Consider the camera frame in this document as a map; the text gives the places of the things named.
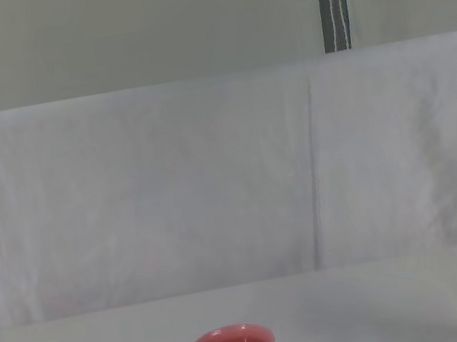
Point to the white draped cloth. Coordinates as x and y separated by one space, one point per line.
170 190

